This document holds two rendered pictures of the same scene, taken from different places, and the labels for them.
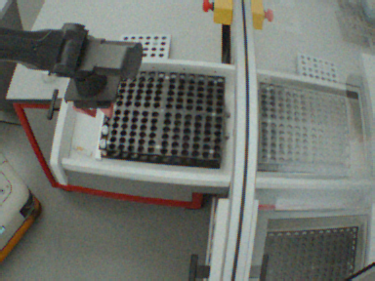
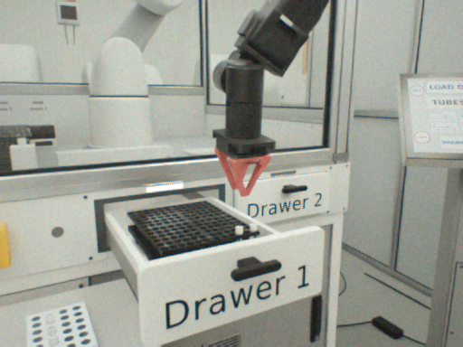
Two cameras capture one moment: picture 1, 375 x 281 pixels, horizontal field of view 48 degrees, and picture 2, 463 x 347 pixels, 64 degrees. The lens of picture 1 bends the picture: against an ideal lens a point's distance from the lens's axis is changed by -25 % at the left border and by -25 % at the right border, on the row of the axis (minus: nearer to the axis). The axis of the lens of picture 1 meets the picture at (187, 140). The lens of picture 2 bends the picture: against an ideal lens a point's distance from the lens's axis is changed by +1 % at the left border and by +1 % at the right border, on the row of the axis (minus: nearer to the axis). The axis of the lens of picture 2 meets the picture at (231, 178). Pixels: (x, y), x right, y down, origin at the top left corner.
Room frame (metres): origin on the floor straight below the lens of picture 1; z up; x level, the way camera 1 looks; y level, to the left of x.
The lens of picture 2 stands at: (0.76, 0.65, 1.13)
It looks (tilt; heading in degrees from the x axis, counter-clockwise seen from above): 12 degrees down; 239
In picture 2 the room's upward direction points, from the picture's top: straight up
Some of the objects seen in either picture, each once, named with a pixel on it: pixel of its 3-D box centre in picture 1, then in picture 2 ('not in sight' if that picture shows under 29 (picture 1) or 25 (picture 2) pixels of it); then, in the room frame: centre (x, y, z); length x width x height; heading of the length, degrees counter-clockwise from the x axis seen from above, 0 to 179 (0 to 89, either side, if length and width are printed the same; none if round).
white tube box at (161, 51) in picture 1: (143, 50); (61, 341); (0.73, 0.12, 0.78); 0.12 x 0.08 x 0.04; 89
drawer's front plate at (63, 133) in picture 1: (69, 112); (241, 279); (0.50, 0.25, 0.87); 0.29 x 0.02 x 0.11; 178
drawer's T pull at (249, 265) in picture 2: (57, 103); (251, 266); (0.51, 0.27, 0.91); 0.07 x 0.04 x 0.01; 178
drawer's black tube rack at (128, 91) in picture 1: (162, 118); (188, 237); (0.50, 0.05, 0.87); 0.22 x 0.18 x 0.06; 88
